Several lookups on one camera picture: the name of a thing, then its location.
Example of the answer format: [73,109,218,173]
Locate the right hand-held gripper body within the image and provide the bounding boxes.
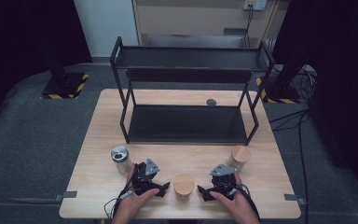
[209,163,241,200]

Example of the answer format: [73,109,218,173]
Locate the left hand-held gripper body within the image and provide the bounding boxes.
[131,158,169,198]

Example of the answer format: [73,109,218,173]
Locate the glass jar with wooden lid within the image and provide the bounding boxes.
[227,145,252,173]
[172,174,196,202]

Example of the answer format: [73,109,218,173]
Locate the glass jar with metal lid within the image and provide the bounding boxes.
[110,145,133,175]

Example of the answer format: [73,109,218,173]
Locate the black metal two-tier shelf rack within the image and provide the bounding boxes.
[109,35,276,147]

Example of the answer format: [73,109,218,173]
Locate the person's right hand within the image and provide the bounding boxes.
[209,172,256,219]

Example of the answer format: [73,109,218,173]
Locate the person's left hand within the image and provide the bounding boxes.
[115,163,160,219]

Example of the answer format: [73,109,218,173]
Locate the black stand with striped base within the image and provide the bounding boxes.
[255,63,302,105]
[40,46,90,101]

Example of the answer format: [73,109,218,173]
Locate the dark curtain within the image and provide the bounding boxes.
[0,0,93,134]
[273,0,358,195]

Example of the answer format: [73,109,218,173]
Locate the beige wooden cabinet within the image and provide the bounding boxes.
[131,0,290,49]

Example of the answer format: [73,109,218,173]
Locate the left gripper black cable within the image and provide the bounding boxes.
[103,167,135,220]

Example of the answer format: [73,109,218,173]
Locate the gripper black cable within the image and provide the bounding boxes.
[229,183,261,223]
[103,167,135,220]

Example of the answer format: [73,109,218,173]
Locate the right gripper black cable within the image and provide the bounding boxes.
[229,183,261,223]

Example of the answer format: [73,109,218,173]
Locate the grey table edge bracket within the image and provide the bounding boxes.
[54,190,78,203]
[283,193,307,206]

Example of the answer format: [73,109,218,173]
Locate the black floor cables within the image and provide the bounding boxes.
[268,108,311,224]

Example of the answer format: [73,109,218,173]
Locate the tangled cable bundle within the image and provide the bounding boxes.
[295,66,319,101]

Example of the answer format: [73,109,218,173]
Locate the black cables from wall socket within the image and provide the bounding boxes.
[242,7,255,49]

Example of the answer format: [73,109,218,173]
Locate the white wall socket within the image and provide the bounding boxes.
[242,0,269,12]

